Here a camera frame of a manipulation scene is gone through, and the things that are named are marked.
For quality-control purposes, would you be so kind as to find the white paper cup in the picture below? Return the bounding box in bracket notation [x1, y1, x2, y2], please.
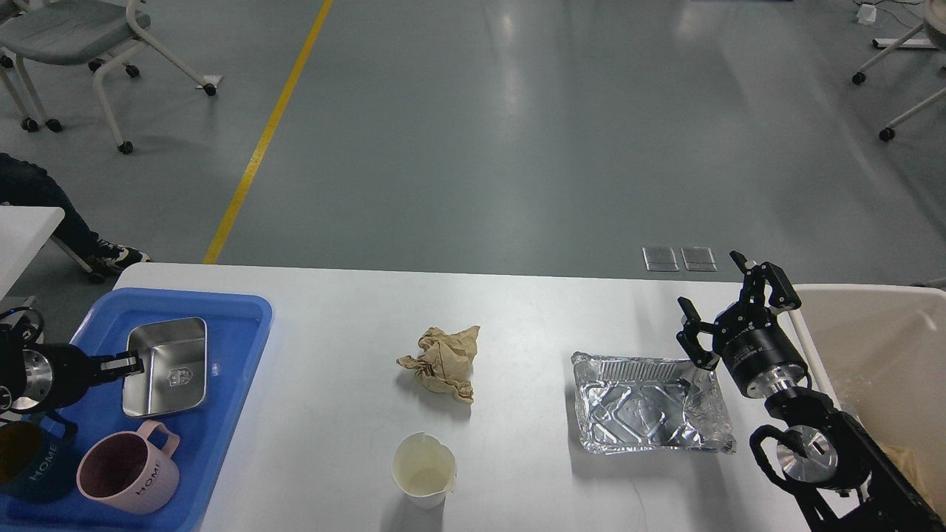
[392, 432, 458, 510]

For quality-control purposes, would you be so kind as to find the crumpled brown paper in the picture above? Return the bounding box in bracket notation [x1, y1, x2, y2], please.
[395, 324, 480, 404]

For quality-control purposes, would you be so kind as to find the grey office chair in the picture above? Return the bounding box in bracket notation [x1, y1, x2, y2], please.
[1, 1, 217, 154]

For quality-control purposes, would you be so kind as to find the right floor outlet plate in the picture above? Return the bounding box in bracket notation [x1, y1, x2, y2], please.
[681, 246, 718, 273]

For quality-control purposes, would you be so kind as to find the beige plastic bin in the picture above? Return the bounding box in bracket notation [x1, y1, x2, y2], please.
[795, 284, 945, 513]

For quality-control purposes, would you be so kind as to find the left floor outlet plate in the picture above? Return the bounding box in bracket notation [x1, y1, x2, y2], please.
[642, 246, 680, 273]

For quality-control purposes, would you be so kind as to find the blue plastic tray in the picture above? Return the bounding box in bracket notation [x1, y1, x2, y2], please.
[1, 287, 273, 531]

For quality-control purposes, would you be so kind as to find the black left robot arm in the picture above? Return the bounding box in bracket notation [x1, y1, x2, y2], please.
[1, 306, 151, 438]

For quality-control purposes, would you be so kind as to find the white chair base right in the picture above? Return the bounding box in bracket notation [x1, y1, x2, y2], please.
[851, 0, 946, 143]

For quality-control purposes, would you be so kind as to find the stainless steel tray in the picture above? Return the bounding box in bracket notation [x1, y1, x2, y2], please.
[122, 317, 208, 418]

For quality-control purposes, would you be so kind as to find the aluminium foil tray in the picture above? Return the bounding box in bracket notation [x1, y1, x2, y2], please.
[571, 352, 736, 455]

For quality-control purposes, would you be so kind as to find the dark blue home mug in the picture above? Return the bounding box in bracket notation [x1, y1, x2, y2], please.
[1, 411, 81, 504]

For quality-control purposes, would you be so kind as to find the floor outlet plate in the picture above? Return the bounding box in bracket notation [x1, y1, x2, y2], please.
[642, 246, 680, 273]
[681, 246, 718, 273]

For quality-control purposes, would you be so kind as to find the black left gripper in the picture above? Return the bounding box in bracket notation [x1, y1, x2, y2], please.
[13, 344, 144, 413]

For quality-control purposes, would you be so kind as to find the seated person leg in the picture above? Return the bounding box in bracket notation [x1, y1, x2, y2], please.
[0, 154, 151, 283]

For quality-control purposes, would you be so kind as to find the pink home mug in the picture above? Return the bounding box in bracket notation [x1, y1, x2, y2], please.
[75, 420, 180, 515]

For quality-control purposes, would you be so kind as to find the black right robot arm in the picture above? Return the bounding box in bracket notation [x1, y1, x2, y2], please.
[676, 251, 944, 531]

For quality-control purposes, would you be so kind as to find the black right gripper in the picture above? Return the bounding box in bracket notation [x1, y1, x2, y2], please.
[676, 251, 809, 398]

